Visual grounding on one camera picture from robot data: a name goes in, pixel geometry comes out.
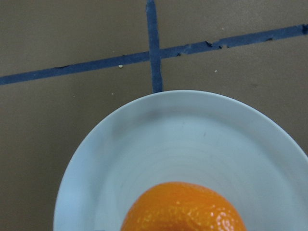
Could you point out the orange fruit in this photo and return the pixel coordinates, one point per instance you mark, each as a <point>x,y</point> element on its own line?
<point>180,206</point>

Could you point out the light blue plate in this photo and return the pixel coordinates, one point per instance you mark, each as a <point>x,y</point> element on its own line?
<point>191,136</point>

